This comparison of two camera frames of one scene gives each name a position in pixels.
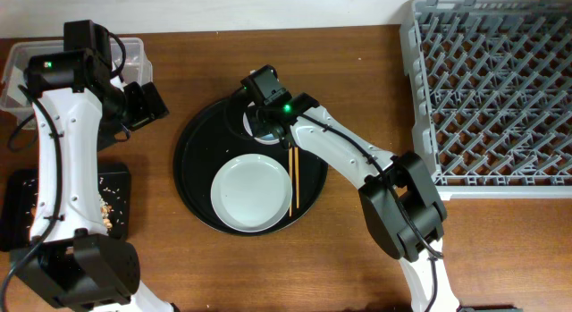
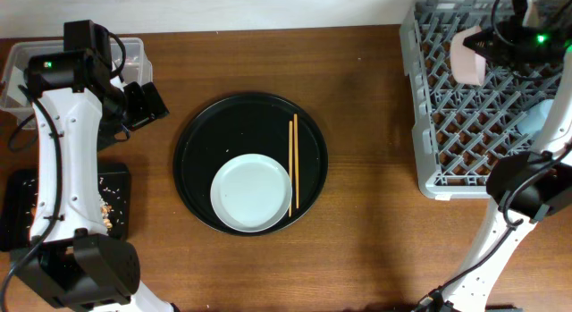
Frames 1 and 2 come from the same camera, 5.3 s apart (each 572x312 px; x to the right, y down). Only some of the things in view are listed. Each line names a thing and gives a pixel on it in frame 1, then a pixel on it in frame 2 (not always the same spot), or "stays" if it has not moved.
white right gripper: [259, 113] to [502, 52]
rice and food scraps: [112, 203] stays
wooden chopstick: [290, 175] stays
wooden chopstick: [297, 173] stays
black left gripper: [147, 111] stays
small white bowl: [267, 139] to [467, 65]
